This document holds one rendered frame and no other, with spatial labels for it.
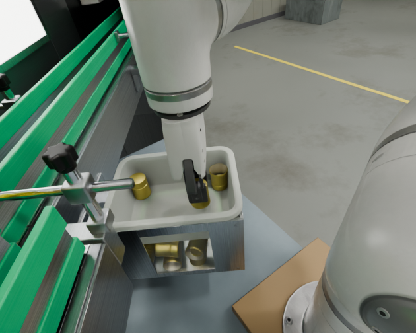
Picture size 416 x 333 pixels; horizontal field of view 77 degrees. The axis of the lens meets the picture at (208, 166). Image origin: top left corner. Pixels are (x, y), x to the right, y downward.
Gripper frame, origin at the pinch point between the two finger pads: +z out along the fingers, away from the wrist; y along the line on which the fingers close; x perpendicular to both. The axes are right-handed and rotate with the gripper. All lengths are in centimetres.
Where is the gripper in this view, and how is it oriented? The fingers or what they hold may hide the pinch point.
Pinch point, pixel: (197, 184)
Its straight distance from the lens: 44.1
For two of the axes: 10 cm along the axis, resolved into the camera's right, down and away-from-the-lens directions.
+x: 9.9, -0.9, -0.6
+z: 1.1, 7.4, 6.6
